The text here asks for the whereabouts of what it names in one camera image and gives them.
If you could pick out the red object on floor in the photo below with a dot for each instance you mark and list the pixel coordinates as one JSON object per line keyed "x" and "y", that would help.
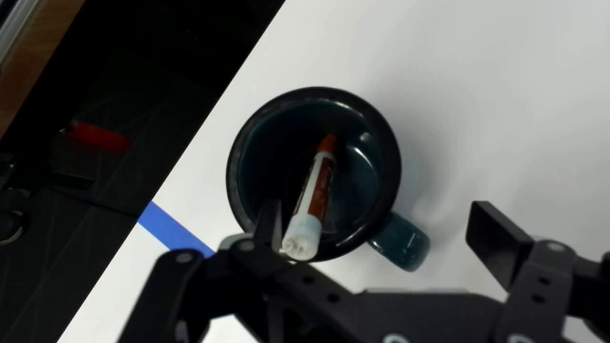
{"x": 97, "y": 136}

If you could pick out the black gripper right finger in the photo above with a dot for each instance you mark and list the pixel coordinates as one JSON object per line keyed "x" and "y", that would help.
{"x": 502, "y": 245}

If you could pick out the dark green mug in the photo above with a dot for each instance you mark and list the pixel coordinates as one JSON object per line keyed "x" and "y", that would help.
{"x": 368, "y": 184}

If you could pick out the white marker with orange cap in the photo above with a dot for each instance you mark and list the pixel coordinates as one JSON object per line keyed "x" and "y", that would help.
{"x": 317, "y": 191}

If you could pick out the blue tape line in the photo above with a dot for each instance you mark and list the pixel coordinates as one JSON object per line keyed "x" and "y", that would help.
{"x": 172, "y": 229}

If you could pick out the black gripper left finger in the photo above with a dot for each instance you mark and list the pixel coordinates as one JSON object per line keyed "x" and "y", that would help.
{"x": 267, "y": 222}

